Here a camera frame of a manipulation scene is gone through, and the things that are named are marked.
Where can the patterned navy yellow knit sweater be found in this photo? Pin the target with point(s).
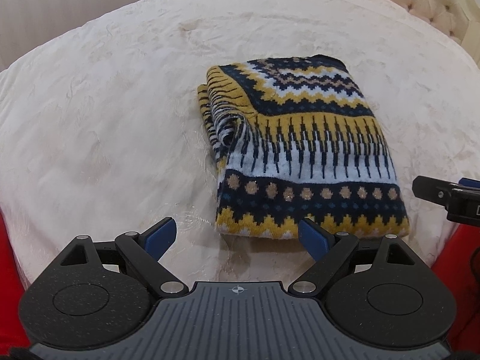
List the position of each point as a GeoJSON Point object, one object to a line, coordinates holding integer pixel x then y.
{"type": "Point", "coordinates": [294, 138]}

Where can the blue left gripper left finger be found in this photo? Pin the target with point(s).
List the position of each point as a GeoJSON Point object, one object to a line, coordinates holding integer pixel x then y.
{"type": "Point", "coordinates": [159, 238]}

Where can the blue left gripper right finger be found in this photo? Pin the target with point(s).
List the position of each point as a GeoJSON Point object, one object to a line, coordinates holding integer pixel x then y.
{"type": "Point", "coordinates": [315, 239]}

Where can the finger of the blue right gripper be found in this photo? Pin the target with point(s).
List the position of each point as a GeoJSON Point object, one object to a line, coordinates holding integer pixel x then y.
{"type": "Point", "coordinates": [469, 183]}

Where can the red sleeve forearm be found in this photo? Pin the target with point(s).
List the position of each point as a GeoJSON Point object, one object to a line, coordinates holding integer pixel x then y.
{"type": "Point", "coordinates": [457, 267]}

